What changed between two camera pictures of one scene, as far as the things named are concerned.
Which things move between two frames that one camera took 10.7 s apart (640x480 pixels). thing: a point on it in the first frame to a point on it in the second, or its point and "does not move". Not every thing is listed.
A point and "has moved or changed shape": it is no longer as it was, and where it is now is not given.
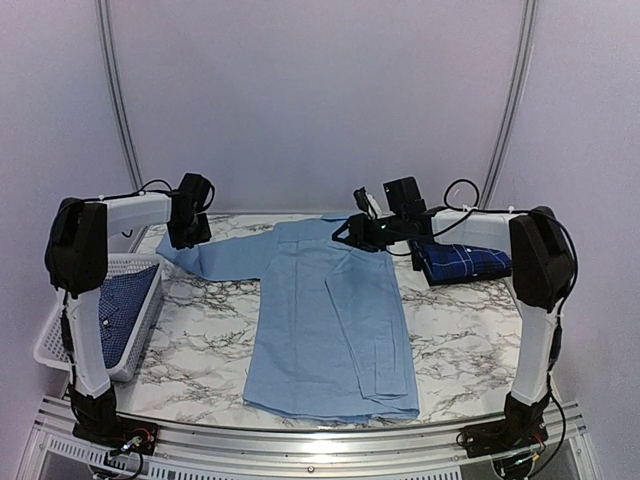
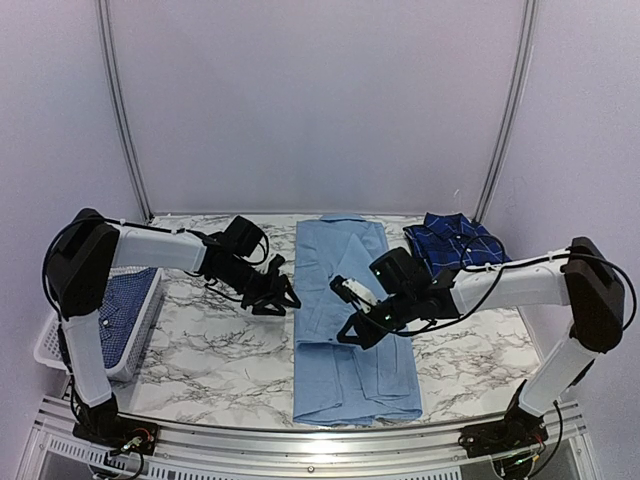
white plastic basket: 52,347 does not move
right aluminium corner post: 528,16 does not move
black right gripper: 358,233 to 367,337
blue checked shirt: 122,300 does not move
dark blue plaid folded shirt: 455,263 does not move
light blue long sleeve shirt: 330,340 has moved or changed shape
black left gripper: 202,236 to 267,296
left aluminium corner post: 117,93 does not move
